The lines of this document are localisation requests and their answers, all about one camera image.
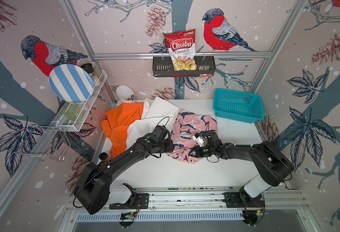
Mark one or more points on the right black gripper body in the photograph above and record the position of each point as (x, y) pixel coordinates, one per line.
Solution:
(203, 151)

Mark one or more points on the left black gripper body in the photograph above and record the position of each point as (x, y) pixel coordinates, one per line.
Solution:
(165, 146)

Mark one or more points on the pink shark print shorts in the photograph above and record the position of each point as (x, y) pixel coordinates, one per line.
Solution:
(185, 127)

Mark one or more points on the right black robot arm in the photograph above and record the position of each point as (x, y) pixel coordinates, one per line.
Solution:
(273, 167)

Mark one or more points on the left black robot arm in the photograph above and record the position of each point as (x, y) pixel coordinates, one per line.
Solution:
(93, 187)

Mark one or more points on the white cloth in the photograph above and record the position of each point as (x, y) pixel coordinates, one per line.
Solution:
(155, 112)

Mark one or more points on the orange cloth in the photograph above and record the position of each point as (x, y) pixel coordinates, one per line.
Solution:
(116, 125)

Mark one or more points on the teal plastic basket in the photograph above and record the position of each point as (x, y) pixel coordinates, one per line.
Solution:
(239, 106)

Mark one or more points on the white patterned cup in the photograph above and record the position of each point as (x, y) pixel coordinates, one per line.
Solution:
(125, 94)

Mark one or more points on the green glass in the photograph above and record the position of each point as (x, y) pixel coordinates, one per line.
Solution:
(71, 111)

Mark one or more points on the red Chuba chips bag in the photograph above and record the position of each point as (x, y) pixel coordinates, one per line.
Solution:
(181, 47)

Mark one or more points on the dark lid spice jar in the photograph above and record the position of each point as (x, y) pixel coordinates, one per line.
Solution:
(88, 67)

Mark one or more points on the blue white striped plate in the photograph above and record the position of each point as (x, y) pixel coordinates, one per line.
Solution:
(71, 83)

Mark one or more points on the aluminium front rail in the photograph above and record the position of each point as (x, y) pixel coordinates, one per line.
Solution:
(212, 198)

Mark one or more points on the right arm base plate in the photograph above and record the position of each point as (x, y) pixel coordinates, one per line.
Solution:
(243, 200)

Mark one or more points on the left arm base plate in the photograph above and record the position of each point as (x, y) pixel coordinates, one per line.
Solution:
(135, 201)

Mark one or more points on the black wire wall basket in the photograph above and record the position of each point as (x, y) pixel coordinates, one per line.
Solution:
(163, 67)

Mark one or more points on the clear acrylic wall shelf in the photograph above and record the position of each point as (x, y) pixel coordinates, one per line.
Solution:
(62, 122)

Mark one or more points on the metal wire wall hooks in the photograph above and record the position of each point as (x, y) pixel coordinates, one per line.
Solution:
(52, 145)

